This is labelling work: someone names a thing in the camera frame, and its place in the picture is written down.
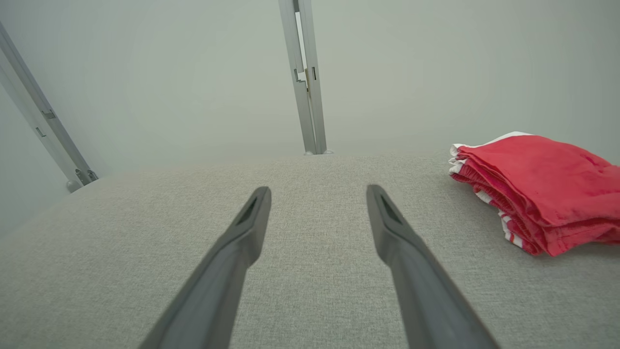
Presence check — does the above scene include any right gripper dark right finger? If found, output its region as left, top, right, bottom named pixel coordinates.
left=366, top=184, right=499, bottom=349

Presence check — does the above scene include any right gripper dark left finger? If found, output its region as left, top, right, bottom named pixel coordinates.
left=139, top=186, right=272, bottom=349

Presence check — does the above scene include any red and white shirt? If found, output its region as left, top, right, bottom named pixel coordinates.
left=449, top=131, right=620, bottom=257

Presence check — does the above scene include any grey double partition post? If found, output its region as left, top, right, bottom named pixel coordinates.
left=279, top=0, right=334, bottom=156

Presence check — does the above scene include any grey slanted partition post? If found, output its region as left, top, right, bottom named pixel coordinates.
left=0, top=22, right=99, bottom=193

